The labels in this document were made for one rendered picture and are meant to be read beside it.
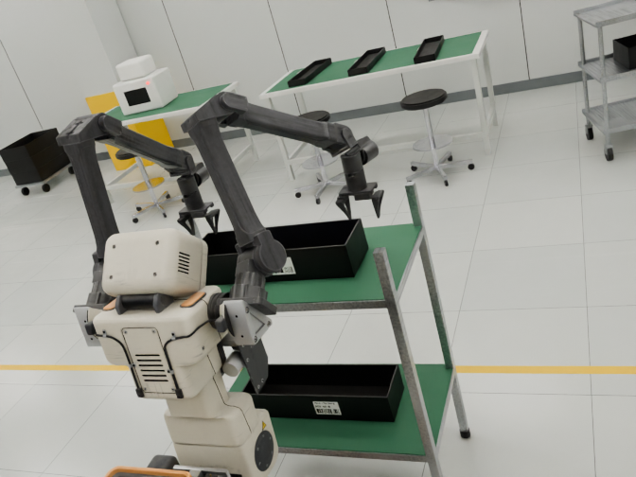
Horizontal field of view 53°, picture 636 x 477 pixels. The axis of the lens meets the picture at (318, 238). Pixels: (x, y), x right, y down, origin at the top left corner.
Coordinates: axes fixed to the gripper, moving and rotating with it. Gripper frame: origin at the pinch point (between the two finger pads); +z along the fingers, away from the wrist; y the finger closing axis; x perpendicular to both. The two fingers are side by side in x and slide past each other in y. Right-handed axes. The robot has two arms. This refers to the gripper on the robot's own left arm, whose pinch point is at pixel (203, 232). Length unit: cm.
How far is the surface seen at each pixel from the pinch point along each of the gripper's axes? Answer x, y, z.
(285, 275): 5.9, -28.0, 14.7
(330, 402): 2, -28, 68
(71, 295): -147, 240, 107
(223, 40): -467, 234, -16
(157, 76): -344, 243, -9
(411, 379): 17, -65, 45
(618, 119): -300, -136, 77
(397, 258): -4, -62, 16
